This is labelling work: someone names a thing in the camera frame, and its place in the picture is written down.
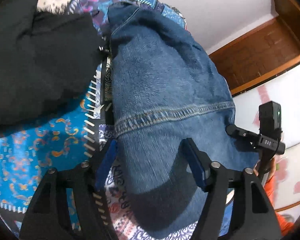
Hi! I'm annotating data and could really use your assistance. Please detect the person's right hand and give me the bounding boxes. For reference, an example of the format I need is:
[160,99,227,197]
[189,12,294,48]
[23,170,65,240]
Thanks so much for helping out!
[253,156,276,181]

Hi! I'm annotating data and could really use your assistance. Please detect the black garment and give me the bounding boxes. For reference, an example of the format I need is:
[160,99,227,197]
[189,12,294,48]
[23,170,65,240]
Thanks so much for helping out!
[0,0,104,129]

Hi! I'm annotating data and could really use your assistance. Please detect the orange right jacket sleeve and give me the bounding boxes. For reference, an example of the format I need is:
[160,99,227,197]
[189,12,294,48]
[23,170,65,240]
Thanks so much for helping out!
[263,175,296,237]

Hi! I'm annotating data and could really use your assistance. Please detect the brown wooden door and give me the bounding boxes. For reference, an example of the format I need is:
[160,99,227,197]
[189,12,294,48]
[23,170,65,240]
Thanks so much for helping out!
[210,0,300,96]

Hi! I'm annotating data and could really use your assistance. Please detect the colourful patchwork bedspread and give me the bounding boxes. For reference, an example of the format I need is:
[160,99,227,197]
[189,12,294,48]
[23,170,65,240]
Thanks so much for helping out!
[0,0,199,239]

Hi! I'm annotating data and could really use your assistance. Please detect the blue denim jacket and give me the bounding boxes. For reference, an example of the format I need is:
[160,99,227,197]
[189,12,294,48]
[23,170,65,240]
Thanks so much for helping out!
[108,3,258,239]

